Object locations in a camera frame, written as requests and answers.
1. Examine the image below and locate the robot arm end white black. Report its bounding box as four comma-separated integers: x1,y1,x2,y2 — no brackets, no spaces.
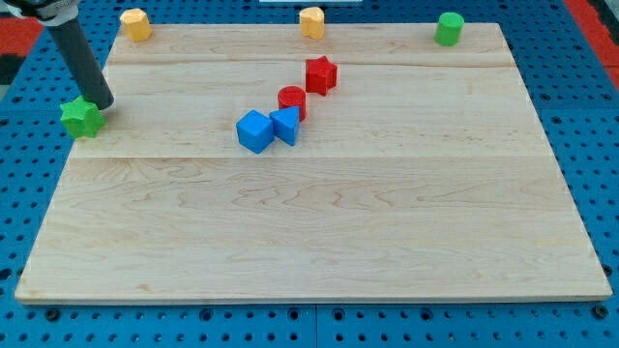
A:
2,0,80,27

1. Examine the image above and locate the blue triangle block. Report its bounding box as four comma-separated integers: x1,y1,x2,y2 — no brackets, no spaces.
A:
269,106,300,146

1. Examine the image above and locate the blue cube block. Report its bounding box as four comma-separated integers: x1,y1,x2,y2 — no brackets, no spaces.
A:
236,110,275,154

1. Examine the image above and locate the red cylinder block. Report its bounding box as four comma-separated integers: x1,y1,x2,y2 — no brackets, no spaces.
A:
277,85,307,122

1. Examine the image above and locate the red star block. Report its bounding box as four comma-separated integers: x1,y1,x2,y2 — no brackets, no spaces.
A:
305,56,338,97

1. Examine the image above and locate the light wooden board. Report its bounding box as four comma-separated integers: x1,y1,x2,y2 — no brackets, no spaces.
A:
15,23,612,305

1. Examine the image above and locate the yellow heart block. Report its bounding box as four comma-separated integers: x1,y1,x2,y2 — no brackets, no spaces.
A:
299,7,325,40

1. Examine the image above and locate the green cylinder block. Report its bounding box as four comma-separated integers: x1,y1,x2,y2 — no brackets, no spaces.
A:
434,12,465,46

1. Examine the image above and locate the yellow hexagon block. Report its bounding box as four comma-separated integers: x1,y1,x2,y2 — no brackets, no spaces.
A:
120,8,153,42

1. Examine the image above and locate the green star block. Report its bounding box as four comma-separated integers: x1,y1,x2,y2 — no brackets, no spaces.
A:
60,96,105,138

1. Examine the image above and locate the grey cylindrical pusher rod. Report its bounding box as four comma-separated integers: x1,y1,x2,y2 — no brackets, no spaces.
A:
48,18,114,110

